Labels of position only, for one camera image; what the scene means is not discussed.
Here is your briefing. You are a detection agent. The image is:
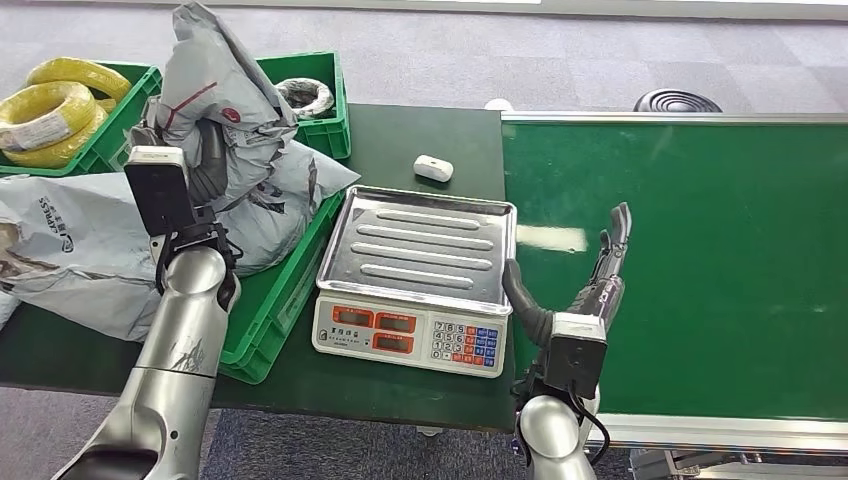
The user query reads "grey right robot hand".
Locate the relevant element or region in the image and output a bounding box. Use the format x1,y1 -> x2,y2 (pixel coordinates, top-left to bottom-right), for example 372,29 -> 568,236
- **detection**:
501,201 -> 634,349

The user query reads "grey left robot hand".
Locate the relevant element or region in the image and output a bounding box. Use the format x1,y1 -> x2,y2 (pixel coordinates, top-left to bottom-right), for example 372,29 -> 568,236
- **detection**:
129,99 -> 233,210

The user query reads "grey mailer bag red stripe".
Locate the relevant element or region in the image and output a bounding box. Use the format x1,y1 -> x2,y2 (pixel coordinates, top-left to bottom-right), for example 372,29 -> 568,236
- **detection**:
155,0 -> 299,213

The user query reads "green conveyor belt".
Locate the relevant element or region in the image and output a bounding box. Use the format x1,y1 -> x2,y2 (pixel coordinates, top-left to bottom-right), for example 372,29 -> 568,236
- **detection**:
500,111 -> 848,480

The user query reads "grey mailer bag black print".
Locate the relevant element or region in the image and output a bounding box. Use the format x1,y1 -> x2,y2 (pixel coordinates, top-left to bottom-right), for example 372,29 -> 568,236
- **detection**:
215,139 -> 362,280

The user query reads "green crate with label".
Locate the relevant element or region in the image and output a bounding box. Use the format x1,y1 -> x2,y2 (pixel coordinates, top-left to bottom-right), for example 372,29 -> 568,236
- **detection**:
0,60 -> 164,179

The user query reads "small green plastic crate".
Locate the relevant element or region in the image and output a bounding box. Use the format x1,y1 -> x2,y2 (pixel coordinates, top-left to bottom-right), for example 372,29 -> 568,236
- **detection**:
254,50 -> 352,162

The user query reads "large grey express mailer bag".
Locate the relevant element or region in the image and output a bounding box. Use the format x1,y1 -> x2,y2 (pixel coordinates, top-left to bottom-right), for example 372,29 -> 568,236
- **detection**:
0,173 -> 174,344

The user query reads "large green plastic crate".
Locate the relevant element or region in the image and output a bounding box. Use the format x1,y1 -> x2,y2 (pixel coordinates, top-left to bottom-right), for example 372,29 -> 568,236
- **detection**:
218,188 -> 347,387

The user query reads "black ribbed round disc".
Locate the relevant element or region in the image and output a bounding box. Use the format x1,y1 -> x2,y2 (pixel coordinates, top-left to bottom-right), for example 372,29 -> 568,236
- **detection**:
632,89 -> 723,114

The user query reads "electronic weighing scale steel tray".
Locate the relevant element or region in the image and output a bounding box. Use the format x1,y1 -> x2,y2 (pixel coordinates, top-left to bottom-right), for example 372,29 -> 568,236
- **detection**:
311,185 -> 518,380

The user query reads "small white plastic device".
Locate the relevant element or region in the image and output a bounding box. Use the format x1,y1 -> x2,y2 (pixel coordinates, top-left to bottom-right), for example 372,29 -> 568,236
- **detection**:
413,154 -> 456,184

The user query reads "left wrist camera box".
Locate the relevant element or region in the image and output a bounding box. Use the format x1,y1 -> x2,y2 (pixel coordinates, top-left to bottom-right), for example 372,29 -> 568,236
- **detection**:
123,145 -> 198,238

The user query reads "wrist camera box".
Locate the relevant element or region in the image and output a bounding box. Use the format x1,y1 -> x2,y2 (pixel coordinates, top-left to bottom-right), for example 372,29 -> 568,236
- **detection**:
543,312 -> 609,402
123,145 -> 198,238

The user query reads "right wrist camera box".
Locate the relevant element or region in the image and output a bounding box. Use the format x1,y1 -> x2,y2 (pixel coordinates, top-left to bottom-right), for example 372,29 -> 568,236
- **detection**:
543,312 -> 609,402

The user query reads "grey wrapped cable coil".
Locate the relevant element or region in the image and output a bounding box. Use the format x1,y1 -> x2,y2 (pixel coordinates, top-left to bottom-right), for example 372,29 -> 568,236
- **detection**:
274,77 -> 336,121

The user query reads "yellow cable coil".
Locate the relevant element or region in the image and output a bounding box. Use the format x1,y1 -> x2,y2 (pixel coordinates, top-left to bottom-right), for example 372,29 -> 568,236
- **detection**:
26,56 -> 134,104
3,97 -> 119,170
0,80 -> 101,152

